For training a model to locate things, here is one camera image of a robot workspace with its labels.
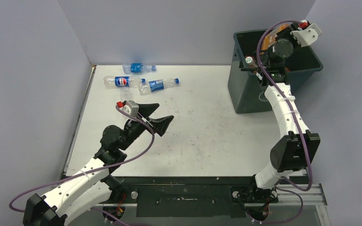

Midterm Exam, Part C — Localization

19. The large orange label bottle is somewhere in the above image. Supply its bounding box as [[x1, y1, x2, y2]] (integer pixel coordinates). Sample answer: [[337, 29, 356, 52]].
[[245, 56, 257, 69]]

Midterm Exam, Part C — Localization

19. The white knob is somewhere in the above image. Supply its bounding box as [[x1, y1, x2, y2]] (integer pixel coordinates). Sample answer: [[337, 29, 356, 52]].
[[130, 191, 139, 199]]

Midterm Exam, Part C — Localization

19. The orange label crushed bottle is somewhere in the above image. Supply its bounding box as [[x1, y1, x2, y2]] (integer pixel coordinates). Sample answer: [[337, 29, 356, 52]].
[[260, 23, 290, 51]]

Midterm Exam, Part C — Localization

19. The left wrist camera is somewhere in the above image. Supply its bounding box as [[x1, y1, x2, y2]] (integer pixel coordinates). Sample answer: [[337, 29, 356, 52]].
[[116, 100, 139, 120]]

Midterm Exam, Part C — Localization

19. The pepsi bottle blue cap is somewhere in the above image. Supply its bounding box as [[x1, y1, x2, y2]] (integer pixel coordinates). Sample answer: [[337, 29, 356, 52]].
[[103, 76, 146, 88]]

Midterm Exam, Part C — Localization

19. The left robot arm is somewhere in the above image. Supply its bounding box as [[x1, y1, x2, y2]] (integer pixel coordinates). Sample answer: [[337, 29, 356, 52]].
[[23, 101, 174, 226]]

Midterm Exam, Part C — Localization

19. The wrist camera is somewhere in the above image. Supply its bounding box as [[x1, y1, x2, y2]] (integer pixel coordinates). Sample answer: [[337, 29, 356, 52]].
[[116, 100, 139, 120], [290, 20, 322, 47]]

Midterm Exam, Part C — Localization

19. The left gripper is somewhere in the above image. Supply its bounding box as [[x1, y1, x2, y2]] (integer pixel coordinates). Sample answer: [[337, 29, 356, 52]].
[[119, 104, 173, 151]]

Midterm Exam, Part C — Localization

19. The clear unlabelled bottle blue cap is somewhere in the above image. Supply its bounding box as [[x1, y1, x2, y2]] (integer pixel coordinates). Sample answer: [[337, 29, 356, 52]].
[[120, 87, 134, 101]]

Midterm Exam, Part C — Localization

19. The dark green trash bin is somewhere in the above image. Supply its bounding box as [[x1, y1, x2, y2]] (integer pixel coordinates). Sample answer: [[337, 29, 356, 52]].
[[228, 29, 323, 114]]

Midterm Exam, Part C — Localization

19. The aluminium rail frame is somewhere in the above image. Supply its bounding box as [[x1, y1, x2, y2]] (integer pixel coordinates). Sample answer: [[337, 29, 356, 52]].
[[94, 185, 326, 222]]

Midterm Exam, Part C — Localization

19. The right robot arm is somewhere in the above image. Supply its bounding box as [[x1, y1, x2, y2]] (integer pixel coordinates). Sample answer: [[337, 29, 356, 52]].
[[247, 20, 322, 202]]

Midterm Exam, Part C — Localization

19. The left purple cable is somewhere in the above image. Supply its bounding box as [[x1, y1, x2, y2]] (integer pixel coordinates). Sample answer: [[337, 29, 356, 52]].
[[8, 104, 156, 226]]

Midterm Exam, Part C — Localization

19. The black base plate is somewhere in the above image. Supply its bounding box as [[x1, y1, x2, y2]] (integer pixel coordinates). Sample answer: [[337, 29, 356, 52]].
[[102, 184, 278, 218]]

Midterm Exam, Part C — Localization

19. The clear bottle blue label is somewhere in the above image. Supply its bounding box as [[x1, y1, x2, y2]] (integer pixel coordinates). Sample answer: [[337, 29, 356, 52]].
[[122, 63, 157, 74], [138, 78, 180, 95]]

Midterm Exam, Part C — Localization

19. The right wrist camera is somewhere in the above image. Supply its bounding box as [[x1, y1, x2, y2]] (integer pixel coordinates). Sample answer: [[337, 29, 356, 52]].
[[290, 20, 322, 47]]

